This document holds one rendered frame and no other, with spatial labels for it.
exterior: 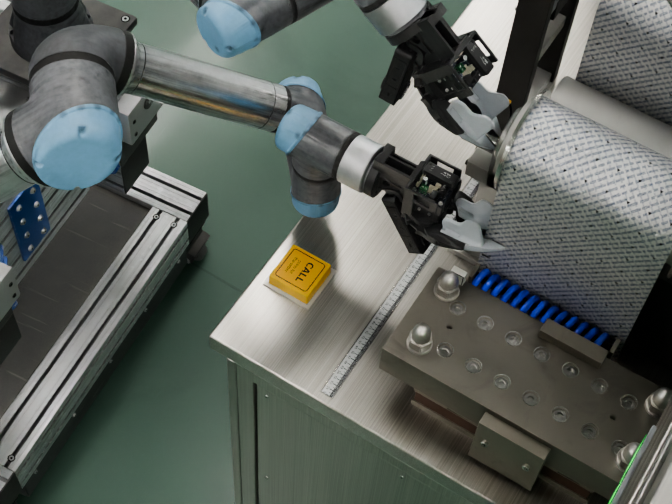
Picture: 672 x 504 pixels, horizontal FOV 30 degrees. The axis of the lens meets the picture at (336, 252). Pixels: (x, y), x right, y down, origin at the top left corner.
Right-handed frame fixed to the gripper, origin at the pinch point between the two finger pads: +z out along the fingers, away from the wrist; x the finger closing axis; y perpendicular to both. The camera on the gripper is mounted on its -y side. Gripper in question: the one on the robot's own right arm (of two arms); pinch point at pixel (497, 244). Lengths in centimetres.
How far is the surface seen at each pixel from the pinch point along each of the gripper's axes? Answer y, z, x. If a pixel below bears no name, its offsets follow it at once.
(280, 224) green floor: -109, -66, 47
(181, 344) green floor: -109, -67, 7
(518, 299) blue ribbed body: -5.0, 6.0, -3.2
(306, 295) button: -16.6, -22.7, -13.2
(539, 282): -3.1, 7.4, -0.3
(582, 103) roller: 14.4, 1.4, 17.4
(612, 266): 8.7, 15.7, -0.3
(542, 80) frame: -16.8, -12.1, 44.8
